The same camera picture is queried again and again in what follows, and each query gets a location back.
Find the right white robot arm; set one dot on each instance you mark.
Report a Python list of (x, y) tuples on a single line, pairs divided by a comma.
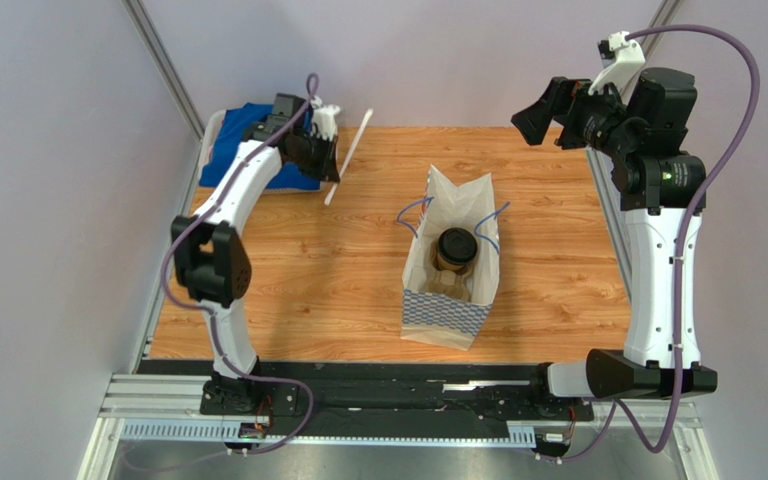
[(657, 183)]

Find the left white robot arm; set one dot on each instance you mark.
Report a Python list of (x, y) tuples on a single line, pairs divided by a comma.
[(207, 254)]

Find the grey pulp cup carrier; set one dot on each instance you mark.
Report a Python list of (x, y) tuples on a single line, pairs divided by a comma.
[(448, 283)]

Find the white plastic basket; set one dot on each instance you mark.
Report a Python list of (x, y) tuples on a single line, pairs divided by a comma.
[(209, 143)]

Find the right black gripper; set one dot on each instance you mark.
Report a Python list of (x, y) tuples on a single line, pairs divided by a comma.
[(572, 108)]

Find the brown paper coffee cup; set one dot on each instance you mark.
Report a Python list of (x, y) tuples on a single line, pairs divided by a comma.
[(454, 266)]

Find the blue folded towel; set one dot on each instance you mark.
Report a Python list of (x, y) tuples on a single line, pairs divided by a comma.
[(231, 153)]

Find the black plastic cup lid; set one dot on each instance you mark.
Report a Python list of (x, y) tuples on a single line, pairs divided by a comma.
[(456, 235)]

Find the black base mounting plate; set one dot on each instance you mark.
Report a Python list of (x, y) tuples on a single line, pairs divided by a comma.
[(411, 401)]

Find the blue checkered paper bag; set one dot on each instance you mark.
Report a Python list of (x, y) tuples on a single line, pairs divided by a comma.
[(436, 319)]

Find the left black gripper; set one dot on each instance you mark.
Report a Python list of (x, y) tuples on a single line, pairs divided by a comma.
[(330, 169)]

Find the white straw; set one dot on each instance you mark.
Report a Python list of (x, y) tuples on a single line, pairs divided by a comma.
[(350, 153)]

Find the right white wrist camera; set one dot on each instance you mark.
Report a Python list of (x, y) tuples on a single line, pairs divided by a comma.
[(621, 59)]

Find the aluminium rail frame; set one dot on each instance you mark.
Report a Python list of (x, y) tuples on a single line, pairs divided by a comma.
[(163, 408)]

